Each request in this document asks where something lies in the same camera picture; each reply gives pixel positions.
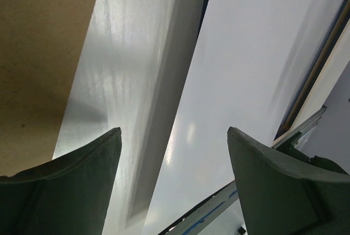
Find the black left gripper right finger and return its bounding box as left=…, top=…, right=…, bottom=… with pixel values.
left=227, top=127, right=349, bottom=234

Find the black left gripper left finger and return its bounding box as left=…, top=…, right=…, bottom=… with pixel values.
left=1, top=128, right=122, bottom=234

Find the wooden picture frame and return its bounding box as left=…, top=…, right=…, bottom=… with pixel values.
left=275, top=5, right=349, bottom=140

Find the printed photo paper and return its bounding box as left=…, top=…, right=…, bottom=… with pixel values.
left=142, top=0, right=343, bottom=234

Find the brown cardboard backing board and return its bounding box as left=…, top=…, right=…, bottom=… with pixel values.
left=1, top=0, right=96, bottom=176

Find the aluminium front rail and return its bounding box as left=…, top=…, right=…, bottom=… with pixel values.
left=160, top=106, right=326, bottom=234

